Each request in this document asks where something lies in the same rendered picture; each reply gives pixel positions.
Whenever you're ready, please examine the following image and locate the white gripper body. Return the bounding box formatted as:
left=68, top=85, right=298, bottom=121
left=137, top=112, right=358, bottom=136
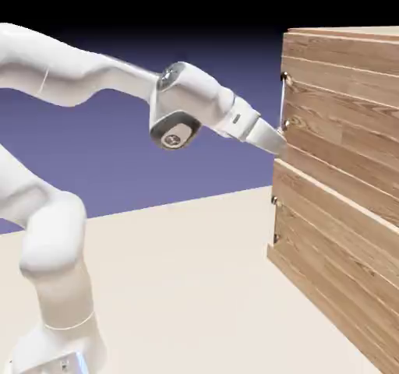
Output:
left=248, top=117, right=288, bottom=157

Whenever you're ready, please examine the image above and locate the wooden cabinet door with knots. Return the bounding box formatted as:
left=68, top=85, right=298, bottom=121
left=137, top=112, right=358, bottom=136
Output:
left=279, top=55, right=399, bottom=228

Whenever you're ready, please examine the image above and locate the light wooden cabinet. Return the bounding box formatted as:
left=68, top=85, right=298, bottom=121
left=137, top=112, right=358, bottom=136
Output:
left=267, top=25, right=399, bottom=374

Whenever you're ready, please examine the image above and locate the plain wooden cabinet door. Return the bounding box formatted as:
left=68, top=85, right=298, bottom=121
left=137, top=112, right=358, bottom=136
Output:
left=271, top=158, right=399, bottom=374

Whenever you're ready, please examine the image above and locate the long silver door handle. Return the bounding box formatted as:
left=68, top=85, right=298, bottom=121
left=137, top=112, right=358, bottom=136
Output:
left=279, top=71, right=290, bottom=132

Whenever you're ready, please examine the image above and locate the short silver door handle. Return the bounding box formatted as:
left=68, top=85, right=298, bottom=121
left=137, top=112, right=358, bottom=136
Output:
left=271, top=196, right=281, bottom=245

